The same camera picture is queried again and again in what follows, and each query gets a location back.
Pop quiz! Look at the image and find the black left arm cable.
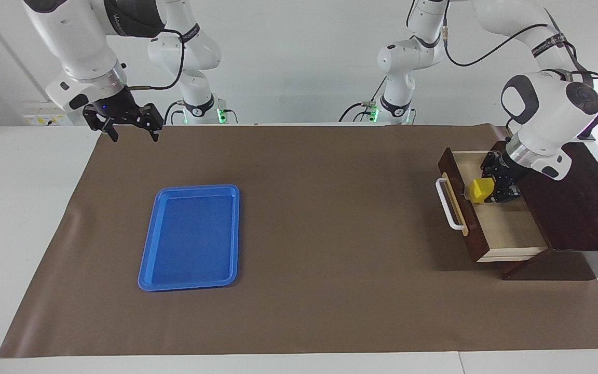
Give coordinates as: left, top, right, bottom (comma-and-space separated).
405, 0, 598, 82

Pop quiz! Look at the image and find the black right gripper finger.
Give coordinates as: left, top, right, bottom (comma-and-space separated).
82, 103, 119, 143
134, 102, 165, 143

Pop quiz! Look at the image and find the dark wooden cabinet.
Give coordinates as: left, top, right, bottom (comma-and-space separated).
490, 140, 598, 282

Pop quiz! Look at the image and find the white wall socket box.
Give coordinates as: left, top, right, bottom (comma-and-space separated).
23, 101, 71, 127

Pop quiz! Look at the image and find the wooden drawer with white handle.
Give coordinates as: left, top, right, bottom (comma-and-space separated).
436, 147, 549, 263

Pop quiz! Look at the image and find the blue plastic tray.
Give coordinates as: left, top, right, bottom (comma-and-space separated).
138, 184, 241, 292

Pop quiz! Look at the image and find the yellow cube block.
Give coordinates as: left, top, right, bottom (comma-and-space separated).
468, 178, 496, 205

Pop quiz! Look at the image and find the brown table mat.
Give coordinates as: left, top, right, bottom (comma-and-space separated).
0, 124, 598, 358

